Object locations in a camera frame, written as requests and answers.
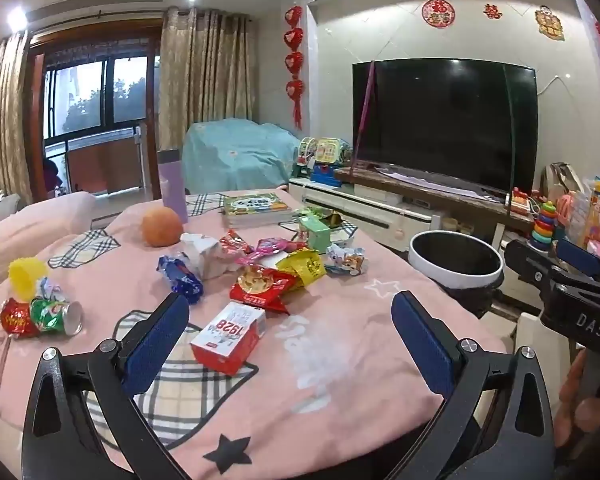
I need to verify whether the green carton box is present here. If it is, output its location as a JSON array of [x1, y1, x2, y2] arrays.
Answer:
[[299, 214, 332, 255]]

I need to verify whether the green white toy basket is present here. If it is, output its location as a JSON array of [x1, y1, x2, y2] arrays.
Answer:
[[292, 137, 317, 178]]

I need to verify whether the purple water bottle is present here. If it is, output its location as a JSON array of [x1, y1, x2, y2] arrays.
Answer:
[[156, 149, 189, 224]]

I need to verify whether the red toy telephone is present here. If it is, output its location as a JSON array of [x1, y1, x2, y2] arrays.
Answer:
[[510, 187, 533, 218]]

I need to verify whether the yellow sponge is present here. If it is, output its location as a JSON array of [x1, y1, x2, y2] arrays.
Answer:
[[8, 256, 48, 303]]

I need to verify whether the cartoon couple wall sticker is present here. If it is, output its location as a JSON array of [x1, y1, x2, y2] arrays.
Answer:
[[535, 6, 565, 41]]

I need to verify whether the yellow blue toy cash register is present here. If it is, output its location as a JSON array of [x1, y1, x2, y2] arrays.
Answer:
[[312, 137, 351, 186]]

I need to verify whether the red candy tube rainbow label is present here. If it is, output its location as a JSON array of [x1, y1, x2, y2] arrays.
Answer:
[[235, 237, 308, 267]]

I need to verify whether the wooden framed balcony door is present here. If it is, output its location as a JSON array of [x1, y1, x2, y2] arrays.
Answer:
[[27, 25, 163, 196]]

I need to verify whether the purple foil wrapper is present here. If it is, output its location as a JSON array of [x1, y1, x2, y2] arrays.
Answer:
[[37, 277, 63, 302]]

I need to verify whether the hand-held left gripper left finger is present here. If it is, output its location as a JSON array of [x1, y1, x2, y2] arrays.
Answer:
[[21, 291, 191, 480]]

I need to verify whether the small red snack packet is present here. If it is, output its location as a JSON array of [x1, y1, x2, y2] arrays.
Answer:
[[0, 297, 41, 336]]

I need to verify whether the brown marble television shelf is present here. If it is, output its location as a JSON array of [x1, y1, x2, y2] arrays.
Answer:
[[332, 166, 533, 221]]

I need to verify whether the paperback book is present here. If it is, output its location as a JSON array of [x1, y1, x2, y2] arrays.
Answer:
[[222, 210, 306, 224]]

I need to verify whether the white television cabinet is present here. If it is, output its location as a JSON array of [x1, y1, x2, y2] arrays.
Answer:
[[287, 176, 506, 255]]

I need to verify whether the rainbow ring stacker toy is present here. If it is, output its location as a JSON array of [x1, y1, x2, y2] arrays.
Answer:
[[530, 201, 558, 251]]

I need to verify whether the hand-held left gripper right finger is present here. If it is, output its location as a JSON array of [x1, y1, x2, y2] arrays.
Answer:
[[391, 291, 556, 480]]

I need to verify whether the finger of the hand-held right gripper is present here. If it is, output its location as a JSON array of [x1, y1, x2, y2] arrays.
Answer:
[[555, 237, 600, 297], [504, 239, 563, 293]]

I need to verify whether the round red wall sticker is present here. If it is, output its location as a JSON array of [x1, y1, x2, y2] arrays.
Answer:
[[421, 0, 455, 27]]

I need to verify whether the green strap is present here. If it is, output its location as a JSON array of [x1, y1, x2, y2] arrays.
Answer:
[[502, 65, 516, 201]]

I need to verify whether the white bin with black bag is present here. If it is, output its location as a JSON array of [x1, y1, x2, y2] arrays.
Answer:
[[409, 230, 506, 318]]

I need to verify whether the dark blue snack packet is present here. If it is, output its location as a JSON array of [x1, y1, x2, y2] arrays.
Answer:
[[157, 254, 204, 306]]

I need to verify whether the green red can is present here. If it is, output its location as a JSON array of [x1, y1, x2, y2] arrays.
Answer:
[[30, 296, 84, 337]]

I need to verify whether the yellow snack packet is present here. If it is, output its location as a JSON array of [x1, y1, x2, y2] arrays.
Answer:
[[275, 249, 327, 288]]

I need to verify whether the beige backpack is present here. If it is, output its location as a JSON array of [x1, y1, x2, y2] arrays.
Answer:
[[540, 162, 586, 201]]

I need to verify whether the pink sofa cushion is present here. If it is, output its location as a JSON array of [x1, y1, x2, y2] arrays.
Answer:
[[0, 191, 97, 286]]

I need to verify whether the teal cloth furniture cover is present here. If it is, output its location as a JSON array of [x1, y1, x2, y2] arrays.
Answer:
[[181, 119, 301, 192]]

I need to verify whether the cartoon print wrapper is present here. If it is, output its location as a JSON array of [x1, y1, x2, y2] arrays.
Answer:
[[325, 242, 368, 277]]

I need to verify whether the red orange apple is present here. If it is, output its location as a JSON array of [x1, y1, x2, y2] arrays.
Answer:
[[141, 207, 183, 248]]

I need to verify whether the green snack bag gold lining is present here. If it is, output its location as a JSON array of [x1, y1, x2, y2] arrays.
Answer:
[[300, 205, 348, 231]]

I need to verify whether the black television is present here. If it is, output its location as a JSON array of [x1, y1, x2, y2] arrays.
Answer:
[[351, 58, 538, 196]]

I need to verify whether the beige patterned curtain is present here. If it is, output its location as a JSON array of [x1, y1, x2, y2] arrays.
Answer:
[[0, 32, 33, 206], [158, 7, 258, 153]]

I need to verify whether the person's right hand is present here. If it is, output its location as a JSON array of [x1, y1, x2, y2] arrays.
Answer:
[[554, 355, 600, 451]]

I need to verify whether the green cover picture book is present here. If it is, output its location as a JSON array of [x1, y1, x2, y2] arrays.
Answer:
[[222, 191, 293, 216]]

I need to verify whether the white cloth runner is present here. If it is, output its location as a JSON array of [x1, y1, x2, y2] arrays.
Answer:
[[380, 165, 486, 196]]

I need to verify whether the red white carton box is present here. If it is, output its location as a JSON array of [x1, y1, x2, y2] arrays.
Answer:
[[190, 302, 267, 376]]

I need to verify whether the red green candy wrapper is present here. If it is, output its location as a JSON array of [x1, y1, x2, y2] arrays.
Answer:
[[219, 229, 256, 257]]

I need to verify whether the pink strap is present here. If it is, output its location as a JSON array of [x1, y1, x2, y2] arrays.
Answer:
[[352, 60, 376, 168]]

